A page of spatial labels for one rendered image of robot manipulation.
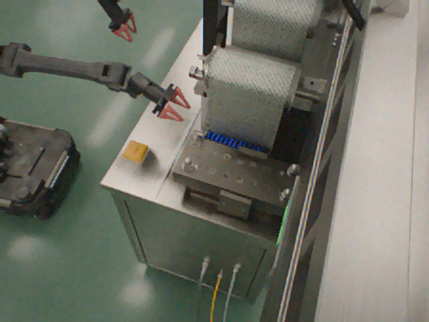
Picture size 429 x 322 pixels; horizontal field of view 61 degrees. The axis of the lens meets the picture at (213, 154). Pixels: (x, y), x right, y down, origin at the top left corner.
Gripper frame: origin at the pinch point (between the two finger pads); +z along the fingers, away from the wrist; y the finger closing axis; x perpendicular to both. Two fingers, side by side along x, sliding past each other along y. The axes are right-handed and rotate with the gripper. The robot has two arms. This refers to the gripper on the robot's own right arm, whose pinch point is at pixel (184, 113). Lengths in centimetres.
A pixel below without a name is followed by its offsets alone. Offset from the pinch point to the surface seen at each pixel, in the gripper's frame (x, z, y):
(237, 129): 7.1, 17.0, -1.2
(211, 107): 8.8, 5.4, -1.0
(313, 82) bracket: 34.4, 23.1, -8.3
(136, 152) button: -21.8, -5.4, 10.6
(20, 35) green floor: -191, -129, -113
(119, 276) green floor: -110, 26, 34
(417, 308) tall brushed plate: 59, 37, 50
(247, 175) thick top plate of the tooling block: 6.6, 26.1, 11.5
